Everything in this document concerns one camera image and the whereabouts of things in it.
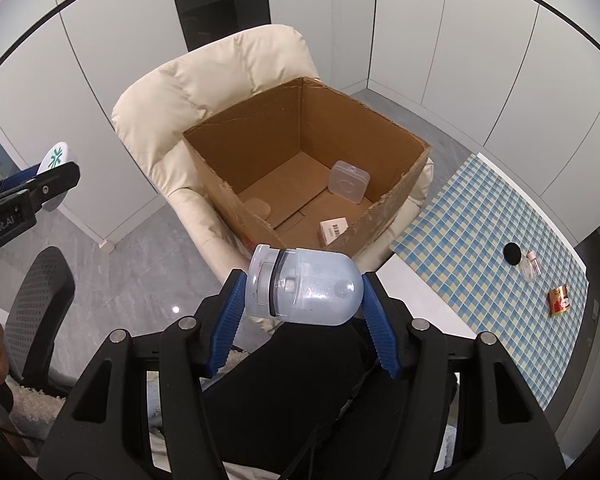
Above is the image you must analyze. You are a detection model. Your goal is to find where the translucent blue dome case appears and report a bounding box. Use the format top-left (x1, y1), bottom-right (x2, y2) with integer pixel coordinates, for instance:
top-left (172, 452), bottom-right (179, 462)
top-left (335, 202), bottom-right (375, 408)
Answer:
top-left (247, 244), bottom-right (365, 327)

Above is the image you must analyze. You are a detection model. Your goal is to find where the small cream carton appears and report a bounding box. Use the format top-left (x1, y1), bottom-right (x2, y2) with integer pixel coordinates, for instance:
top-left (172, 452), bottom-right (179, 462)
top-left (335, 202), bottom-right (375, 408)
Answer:
top-left (320, 217), bottom-right (351, 246)

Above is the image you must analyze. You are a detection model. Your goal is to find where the white panelled cabinet front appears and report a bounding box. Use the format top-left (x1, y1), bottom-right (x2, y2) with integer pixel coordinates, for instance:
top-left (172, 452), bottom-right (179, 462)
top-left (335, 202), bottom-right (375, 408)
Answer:
top-left (0, 0), bottom-right (600, 241)

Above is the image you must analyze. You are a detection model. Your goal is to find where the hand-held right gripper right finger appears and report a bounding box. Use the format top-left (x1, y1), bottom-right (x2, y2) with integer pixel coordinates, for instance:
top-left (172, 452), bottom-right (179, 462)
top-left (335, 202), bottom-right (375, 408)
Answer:
top-left (362, 272), bottom-right (566, 480)

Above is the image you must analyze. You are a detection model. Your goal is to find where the translucent square plastic container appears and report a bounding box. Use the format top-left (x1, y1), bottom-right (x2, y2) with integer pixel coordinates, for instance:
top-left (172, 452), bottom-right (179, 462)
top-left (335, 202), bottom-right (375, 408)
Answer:
top-left (328, 160), bottom-right (371, 204)

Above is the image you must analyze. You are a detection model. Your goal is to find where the cream padded armchair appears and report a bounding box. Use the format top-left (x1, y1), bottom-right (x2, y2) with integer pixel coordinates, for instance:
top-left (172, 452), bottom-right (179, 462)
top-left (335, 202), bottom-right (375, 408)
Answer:
top-left (111, 24), bottom-right (436, 331)

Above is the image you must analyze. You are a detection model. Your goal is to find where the blue yellow checkered tablecloth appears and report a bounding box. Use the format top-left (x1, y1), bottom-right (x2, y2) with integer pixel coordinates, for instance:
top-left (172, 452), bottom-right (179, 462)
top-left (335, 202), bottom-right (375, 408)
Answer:
top-left (389, 152), bottom-right (590, 408)

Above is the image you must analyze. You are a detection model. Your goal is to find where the black glass cabinet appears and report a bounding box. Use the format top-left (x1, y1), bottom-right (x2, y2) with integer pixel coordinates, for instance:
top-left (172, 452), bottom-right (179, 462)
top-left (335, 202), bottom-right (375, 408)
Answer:
top-left (166, 0), bottom-right (272, 52)

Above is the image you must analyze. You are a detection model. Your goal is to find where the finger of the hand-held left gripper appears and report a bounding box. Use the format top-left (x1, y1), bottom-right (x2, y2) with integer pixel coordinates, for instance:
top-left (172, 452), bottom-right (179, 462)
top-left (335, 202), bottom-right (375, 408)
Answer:
top-left (25, 161), bottom-right (81, 211)
top-left (0, 162), bottom-right (45, 190)

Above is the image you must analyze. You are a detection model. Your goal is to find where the copper red tin can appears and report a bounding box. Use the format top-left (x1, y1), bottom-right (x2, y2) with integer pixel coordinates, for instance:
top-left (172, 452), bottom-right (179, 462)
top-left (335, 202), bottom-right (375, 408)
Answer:
top-left (547, 285), bottom-right (571, 317)

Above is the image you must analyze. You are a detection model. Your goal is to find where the white table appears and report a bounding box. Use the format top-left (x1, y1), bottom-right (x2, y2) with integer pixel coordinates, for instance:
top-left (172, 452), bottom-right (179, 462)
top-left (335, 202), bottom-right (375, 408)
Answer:
top-left (365, 152), bottom-right (592, 441)

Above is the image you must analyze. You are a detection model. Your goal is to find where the black mesh office chair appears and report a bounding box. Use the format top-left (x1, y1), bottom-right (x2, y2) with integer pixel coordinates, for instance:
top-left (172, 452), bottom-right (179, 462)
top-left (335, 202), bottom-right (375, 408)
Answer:
top-left (2, 246), bottom-right (76, 396)

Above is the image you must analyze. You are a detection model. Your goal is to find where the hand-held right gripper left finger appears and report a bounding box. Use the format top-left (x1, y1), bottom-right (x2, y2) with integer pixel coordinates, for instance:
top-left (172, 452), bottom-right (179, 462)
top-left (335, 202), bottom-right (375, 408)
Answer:
top-left (35, 269), bottom-right (253, 480)

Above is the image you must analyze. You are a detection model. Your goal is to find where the white round jar green print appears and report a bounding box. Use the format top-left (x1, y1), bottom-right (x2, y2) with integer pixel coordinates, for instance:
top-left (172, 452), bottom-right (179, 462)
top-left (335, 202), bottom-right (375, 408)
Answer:
top-left (37, 141), bottom-right (71, 211)

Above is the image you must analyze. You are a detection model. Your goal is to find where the brown cardboard box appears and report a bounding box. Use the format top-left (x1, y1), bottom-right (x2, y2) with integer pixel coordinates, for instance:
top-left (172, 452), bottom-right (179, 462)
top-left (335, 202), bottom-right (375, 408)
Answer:
top-left (182, 76), bottom-right (432, 261)

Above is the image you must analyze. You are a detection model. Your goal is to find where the small clear bottle pink cap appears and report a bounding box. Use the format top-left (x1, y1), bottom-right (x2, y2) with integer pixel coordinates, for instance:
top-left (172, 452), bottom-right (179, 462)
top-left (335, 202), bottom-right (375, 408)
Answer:
top-left (520, 251), bottom-right (542, 283)

